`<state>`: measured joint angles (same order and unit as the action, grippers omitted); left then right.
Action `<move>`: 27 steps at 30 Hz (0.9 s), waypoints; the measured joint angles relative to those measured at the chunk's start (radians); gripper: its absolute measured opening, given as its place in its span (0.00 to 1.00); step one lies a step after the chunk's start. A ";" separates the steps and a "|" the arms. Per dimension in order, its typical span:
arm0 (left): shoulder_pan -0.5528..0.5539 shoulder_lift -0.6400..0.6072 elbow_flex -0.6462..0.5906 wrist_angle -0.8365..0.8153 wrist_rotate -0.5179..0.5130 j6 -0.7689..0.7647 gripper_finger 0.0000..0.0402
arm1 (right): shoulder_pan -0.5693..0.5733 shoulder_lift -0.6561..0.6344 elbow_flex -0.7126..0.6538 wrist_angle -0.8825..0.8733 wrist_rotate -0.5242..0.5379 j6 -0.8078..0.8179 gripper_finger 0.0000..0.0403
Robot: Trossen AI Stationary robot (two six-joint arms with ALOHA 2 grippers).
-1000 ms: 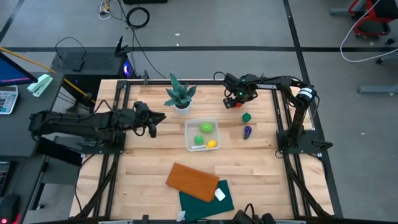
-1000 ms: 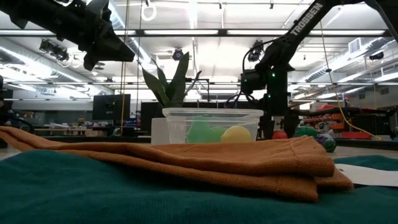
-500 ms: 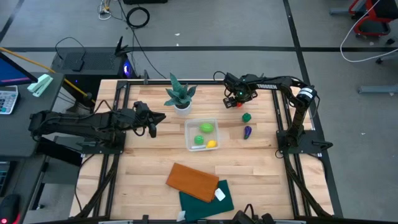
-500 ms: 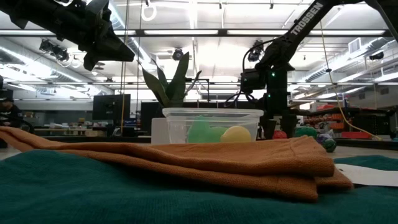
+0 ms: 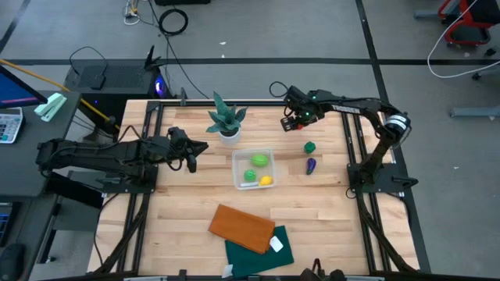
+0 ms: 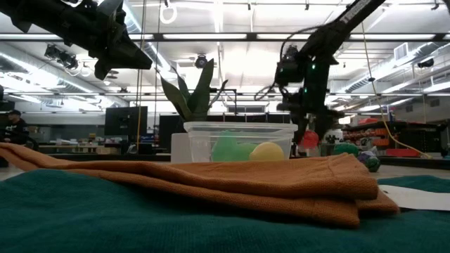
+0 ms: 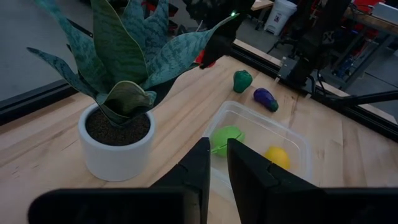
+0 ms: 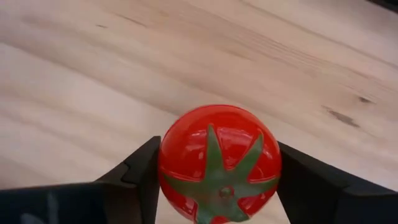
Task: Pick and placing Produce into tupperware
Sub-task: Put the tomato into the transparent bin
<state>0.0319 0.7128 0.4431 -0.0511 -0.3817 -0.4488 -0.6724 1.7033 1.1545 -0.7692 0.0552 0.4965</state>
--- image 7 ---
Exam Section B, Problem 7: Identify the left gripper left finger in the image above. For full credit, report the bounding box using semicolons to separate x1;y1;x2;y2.
150;137;211;224

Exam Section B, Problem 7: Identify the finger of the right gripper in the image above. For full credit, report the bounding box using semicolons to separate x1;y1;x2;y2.
199;34;233;69

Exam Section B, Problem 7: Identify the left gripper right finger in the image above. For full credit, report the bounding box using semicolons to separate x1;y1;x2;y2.
227;138;327;224

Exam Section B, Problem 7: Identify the red toy tomato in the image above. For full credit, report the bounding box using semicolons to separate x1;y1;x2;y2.
195;49;216;68

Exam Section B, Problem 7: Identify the yellow toy lemon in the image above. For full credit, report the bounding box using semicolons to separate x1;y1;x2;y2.
264;145;292;171

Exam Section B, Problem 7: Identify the dark green toy pepper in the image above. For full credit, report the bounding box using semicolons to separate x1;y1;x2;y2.
232;70;254;94

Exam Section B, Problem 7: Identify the green toy pear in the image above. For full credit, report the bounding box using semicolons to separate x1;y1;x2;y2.
210;125;246;157

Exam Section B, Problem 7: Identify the purple toy eggplant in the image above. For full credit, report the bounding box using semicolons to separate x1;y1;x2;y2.
252;87;279;113

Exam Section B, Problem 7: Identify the clear plastic tupperware container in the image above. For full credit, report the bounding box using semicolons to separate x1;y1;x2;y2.
201;100;313;200

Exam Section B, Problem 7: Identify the white trash bin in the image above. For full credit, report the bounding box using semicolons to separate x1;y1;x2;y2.
264;0;299;37

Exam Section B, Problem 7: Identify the green snake plant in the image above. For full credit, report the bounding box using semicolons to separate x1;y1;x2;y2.
26;0;240;127

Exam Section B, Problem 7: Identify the dark potting soil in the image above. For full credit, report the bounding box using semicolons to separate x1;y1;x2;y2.
85;108;152;147

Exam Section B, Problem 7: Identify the black horizontal boom bar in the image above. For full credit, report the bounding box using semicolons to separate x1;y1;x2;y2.
310;90;398;108

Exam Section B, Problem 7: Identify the wooden workbench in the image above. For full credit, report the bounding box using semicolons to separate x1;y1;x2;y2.
341;6;398;91

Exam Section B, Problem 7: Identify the black aluminium frame rail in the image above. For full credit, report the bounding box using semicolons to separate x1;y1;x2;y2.
0;79;78;126
229;40;398;142

